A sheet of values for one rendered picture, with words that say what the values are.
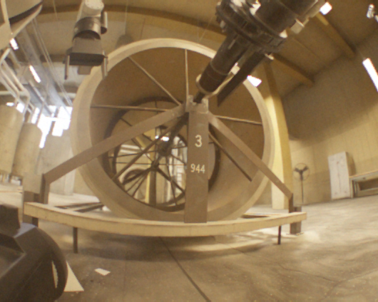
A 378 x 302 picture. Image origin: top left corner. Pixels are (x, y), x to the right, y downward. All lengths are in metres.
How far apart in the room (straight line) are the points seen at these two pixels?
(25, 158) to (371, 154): 13.18
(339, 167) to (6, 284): 8.06
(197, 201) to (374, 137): 8.24
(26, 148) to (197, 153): 6.50
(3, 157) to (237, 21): 5.93
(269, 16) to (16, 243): 0.74
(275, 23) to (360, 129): 8.41
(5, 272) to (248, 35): 0.72
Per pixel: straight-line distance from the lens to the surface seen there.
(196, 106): 1.05
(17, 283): 0.25
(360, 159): 8.64
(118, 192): 1.03
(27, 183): 1.83
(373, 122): 8.75
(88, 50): 0.50
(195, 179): 0.87
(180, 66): 1.97
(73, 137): 1.17
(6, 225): 0.35
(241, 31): 0.58
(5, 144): 5.97
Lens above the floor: 0.31
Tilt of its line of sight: 17 degrees up
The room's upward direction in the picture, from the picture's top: 2 degrees clockwise
